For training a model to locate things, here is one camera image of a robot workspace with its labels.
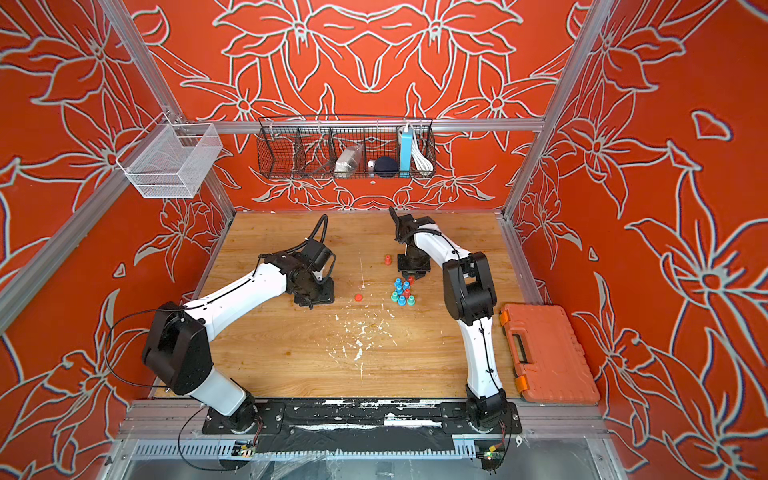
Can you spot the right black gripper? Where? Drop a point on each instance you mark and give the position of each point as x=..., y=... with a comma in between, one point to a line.
x=416, y=274

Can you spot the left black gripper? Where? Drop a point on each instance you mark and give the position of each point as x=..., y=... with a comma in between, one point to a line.
x=328, y=296

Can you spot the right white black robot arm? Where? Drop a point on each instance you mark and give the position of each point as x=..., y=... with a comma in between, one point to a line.
x=469, y=297

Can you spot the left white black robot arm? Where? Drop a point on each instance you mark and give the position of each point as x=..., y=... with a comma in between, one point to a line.
x=178, y=348

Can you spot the dark blue ball in basket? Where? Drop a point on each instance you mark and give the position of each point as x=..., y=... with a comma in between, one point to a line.
x=386, y=167

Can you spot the light blue box in basket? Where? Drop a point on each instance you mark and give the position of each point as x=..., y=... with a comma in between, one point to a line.
x=405, y=153

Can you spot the silver pouch in basket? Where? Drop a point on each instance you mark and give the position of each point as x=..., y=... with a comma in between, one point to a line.
x=348, y=162

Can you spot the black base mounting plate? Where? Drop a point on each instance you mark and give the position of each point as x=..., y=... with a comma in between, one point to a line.
x=368, y=427

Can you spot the orange plastic tool case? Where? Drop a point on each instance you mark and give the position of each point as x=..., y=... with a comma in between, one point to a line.
x=549, y=362

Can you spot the black wire wall basket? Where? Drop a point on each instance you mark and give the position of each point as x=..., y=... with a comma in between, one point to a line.
x=346, y=147

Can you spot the clear plastic wall bin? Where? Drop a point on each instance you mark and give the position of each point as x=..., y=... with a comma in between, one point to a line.
x=172, y=161

